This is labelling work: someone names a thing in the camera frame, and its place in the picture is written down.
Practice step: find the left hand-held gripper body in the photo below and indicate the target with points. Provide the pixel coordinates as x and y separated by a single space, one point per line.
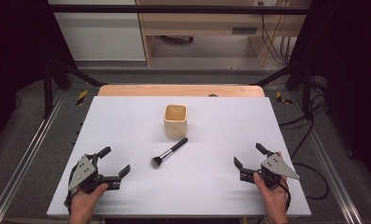
86 169

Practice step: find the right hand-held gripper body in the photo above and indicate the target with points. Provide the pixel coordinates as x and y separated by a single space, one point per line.
278 168

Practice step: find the black makeup brush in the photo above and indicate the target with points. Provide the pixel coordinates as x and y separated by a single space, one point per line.
169 152

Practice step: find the cream square cup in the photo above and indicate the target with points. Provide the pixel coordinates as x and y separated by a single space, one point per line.
175 127

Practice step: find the person's right hand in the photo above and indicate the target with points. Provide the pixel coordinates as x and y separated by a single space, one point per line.
275 199

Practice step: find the person's left hand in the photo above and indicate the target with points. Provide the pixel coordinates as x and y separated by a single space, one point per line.
85 202

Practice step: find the yellow black tape marker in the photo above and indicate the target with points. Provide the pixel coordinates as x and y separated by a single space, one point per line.
82 97
281 98

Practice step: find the white table cover board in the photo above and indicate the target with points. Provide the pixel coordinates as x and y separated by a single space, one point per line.
189 186

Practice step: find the wooden table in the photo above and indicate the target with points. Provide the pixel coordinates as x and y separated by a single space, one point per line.
174 90

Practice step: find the black curtain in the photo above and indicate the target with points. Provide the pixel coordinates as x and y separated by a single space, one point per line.
11 62
351 77

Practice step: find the white cabinet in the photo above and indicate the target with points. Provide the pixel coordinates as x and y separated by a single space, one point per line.
102 37

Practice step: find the black chair base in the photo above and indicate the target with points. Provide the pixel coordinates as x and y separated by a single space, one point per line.
178 39

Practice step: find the light wooden desk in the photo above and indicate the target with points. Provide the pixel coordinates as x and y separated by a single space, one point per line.
205 23

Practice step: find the aluminium floor rail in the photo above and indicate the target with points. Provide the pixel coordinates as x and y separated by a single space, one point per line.
329 161
27 155

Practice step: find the black frame strut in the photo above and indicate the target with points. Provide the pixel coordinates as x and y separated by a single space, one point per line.
71 72
298 73

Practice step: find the black horizontal frame bar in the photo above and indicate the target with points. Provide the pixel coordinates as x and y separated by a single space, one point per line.
174 9

